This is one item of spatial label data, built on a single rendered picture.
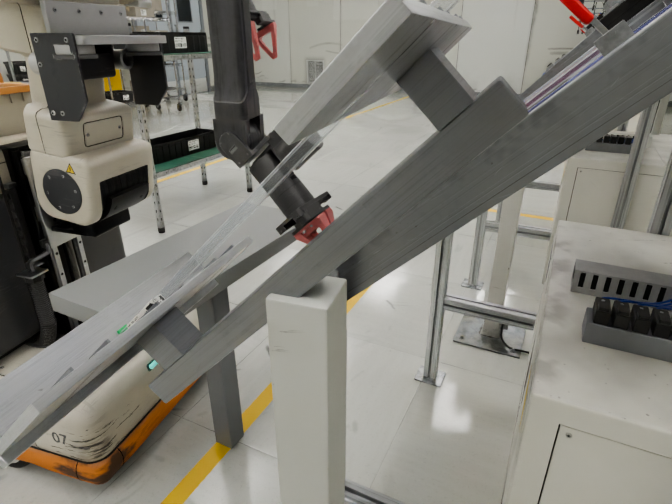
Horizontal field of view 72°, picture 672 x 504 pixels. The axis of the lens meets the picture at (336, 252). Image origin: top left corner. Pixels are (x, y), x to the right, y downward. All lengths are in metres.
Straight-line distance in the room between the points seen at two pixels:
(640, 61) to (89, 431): 1.20
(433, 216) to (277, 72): 10.62
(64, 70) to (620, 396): 1.07
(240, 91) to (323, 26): 9.80
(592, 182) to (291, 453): 1.72
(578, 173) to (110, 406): 1.76
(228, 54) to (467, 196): 0.41
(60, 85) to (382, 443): 1.16
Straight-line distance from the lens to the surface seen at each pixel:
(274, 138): 0.76
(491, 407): 1.59
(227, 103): 0.76
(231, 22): 0.75
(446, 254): 1.38
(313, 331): 0.42
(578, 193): 2.06
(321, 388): 0.46
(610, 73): 0.54
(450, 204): 0.57
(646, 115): 1.97
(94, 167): 1.15
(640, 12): 0.89
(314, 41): 10.64
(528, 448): 0.74
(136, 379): 1.32
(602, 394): 0.71
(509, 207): 1.66
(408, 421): 1.49
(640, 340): 0.80
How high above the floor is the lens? 1.04
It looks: 25 degrees down
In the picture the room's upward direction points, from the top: straight up
